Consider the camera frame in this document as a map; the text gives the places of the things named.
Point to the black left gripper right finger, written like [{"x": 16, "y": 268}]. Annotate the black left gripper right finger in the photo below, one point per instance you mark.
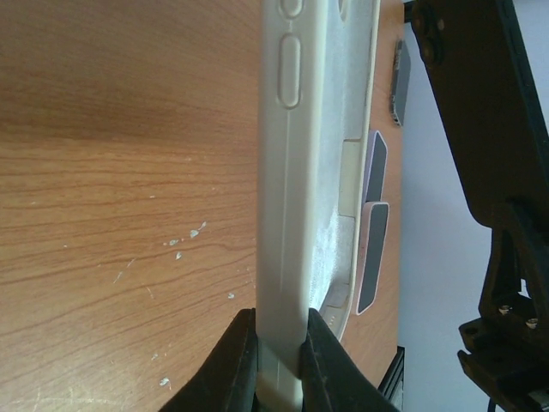
[{"x": 330, "y": 379}]

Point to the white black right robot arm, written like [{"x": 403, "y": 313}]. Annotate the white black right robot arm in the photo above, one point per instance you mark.
[{"x": 479, "y": 72}]

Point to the phone in pink case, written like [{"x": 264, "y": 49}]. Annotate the phone in pink case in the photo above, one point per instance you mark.
[{"x": 372, "y": 235}]

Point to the phone in lilac case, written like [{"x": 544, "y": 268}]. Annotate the phone in lilac case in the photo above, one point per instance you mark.
[{"x": 375, "y": 167}]

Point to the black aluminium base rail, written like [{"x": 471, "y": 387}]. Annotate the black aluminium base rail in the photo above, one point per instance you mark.
[{"x": 392, "y": 384}]

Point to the cream white phone case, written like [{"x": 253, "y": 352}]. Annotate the cream white phone case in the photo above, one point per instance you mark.
[{"x": 315, "y": 89}]

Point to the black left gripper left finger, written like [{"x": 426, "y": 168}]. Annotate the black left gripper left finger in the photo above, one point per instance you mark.
[{"x": 226, "y": 381}]

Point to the dark grey phone far corner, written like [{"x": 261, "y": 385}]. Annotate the dark grey phone far corner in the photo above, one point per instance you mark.
[{"x": 400, "y": 81}]

